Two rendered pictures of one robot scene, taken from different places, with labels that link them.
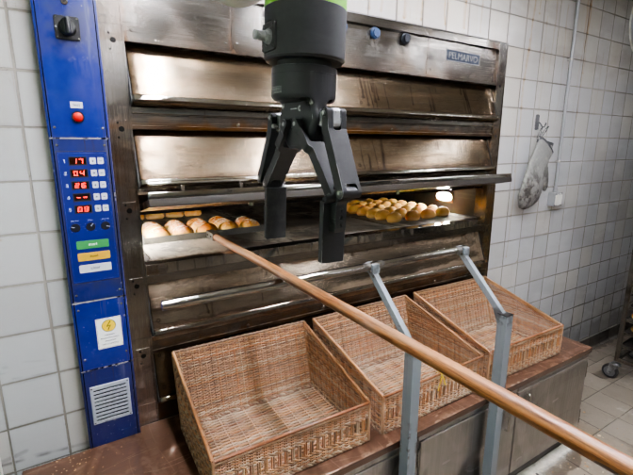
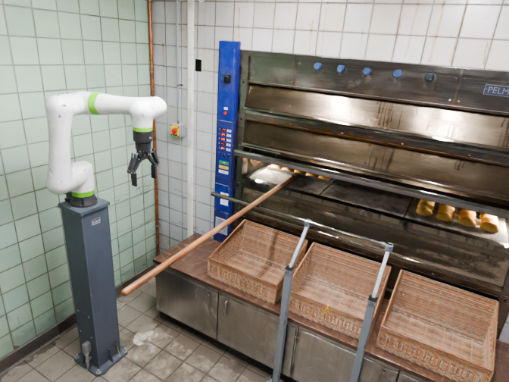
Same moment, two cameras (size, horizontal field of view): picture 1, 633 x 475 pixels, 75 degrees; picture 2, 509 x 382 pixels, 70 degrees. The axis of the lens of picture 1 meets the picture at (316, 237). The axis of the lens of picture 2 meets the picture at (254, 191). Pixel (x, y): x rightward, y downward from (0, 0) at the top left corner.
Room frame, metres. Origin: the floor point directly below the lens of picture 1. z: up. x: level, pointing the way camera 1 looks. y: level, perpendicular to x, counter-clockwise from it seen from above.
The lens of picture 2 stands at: (0.12, -1.76, 2.13)
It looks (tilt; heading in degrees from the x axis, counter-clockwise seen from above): 22 degrees down; 60
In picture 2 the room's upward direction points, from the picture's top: 4 degrees clockwise
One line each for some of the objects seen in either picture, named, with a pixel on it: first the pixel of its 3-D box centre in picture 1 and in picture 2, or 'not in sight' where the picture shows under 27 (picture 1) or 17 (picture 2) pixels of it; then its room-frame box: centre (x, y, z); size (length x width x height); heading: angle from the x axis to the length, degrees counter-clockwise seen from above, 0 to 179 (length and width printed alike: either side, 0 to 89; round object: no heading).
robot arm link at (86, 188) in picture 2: not in sight; (79, 179); (0.23, 0.43, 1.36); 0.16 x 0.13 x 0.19; 47
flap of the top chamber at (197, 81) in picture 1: (358, 91); (374, 114); (1.84, -0.18, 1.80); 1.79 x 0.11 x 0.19; 122
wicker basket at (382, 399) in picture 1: (395, 352); (337, 286); (1.62, -0.34, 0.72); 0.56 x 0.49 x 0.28; 122
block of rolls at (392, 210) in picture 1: (388, 207); (457, 205); (2.52, -0.44, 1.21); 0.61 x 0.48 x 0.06; 32
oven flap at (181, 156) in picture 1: (357, 155); (366, 155); (1.84, -0.18, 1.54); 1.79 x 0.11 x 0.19; 122
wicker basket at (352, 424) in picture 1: (267, 394); (257, 258); (1.32, 0.17, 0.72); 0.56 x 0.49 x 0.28; 121
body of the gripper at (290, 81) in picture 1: (303, 108); (143, 150); (0.51, 0.02, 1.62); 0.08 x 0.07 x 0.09; 33
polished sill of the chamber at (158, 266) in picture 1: (352, 238); (357, 209); (1.86, -0.17, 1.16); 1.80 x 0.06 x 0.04; 122
